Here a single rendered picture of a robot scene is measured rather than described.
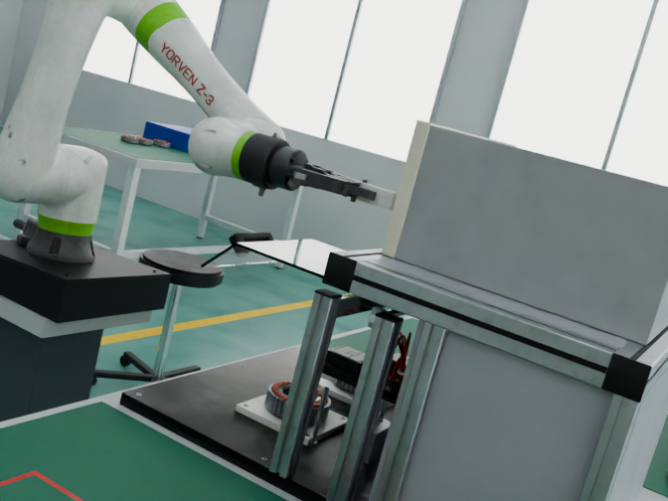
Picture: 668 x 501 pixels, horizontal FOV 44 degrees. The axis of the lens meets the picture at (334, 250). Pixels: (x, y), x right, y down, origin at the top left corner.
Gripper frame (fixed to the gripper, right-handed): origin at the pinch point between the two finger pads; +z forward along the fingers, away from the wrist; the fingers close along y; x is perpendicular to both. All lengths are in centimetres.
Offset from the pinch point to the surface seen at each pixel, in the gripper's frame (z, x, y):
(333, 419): 2.6, -39.9, -0.3
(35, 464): -16, -43, 49
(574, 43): -105, 92, -468
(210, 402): -14.9, -41.1, 12.4
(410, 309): 20.7, -10.1, 25.4
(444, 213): 17.6, 2.2, 14.2
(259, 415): -5.6, -39.8, 10.9
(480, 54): -170, 72, -468
